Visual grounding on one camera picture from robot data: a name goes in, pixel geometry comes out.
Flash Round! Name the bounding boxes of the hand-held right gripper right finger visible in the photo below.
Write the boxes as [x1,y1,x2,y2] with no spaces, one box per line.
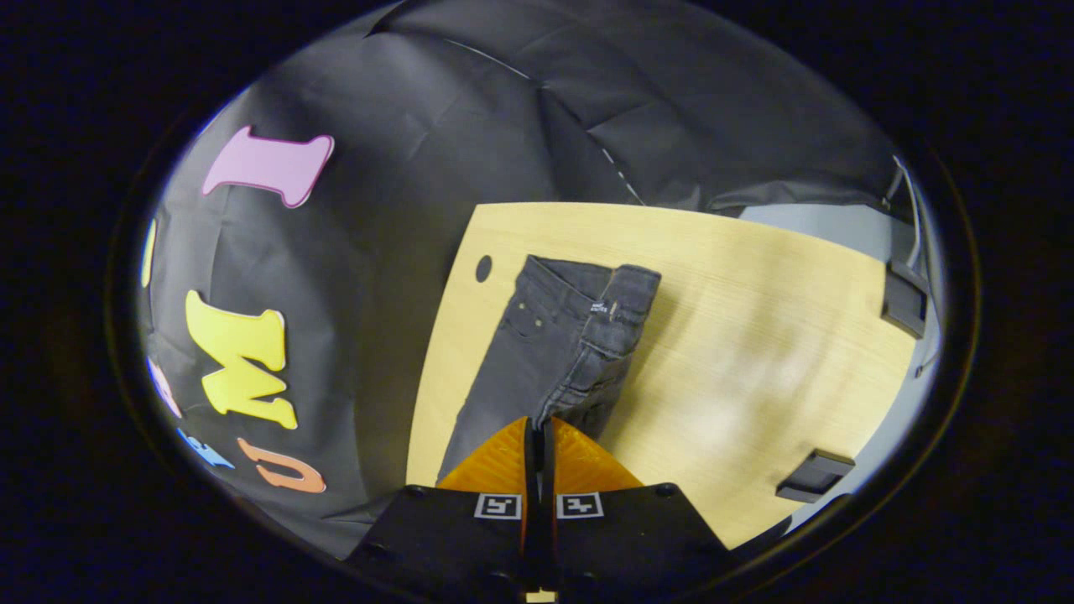
[544,417,731,604]

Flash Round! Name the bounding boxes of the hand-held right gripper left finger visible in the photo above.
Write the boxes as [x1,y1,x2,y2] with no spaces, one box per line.
[346,417,538,604]

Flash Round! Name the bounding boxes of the dark grey jeans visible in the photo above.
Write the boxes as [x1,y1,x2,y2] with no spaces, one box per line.
[436,254,664,487]

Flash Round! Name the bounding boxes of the black rectangular block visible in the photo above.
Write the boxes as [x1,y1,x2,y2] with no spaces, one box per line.
[776,449,857,504]
[881,258,931,339]

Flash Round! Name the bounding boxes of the black backdrop cloth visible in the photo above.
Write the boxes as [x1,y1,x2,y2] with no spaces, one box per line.
[138,0,915,560]

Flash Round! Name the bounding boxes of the white cable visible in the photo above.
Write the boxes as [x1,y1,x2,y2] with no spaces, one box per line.
[885,155,924,265]

